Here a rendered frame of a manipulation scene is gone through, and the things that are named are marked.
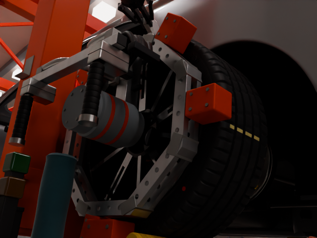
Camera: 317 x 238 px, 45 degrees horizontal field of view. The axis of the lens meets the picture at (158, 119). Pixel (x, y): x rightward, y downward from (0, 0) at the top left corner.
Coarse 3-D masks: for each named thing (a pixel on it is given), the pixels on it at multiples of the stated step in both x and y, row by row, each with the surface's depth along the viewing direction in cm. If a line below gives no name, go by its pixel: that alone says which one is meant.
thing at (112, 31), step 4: (112, 28) 93; (104, 32) 95; (108, 32) 93; (112, 32) 92; (116, 32) 93; (120, 32) 94; (96, 36) 97; (100, 36) 96; (104, 36) 95; (108, 36) 93; (92, 40) 98; (96, 40) 97; (100, 40) 96; (88, 44) 100; (92, 44) 99; (132, 64) 116; (132, 68) 115; (124, 80) 115; (128, 80) 115
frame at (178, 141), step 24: (168, 48) 106; (192, 72) 99; (192, 120) 96; (72, 144) 127; (168, 144) 94; (192, 144) 93; (168, 168) 92; (72, 192) 117; (144, 192) 94; (120, 216) 104; (144, 216) 98
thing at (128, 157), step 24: (144, 72) 129; (168, 72) 130; (144, 96) 124; (168, 96) 145; (144, 120) 126; (168, 120) 114; (96, 144) 135; (144, 144) 122; (96, 168) 130; (120, 168) 121; (144, 168) 115; (96, 192) 122; (120, 192) 131; (168, 192) 101
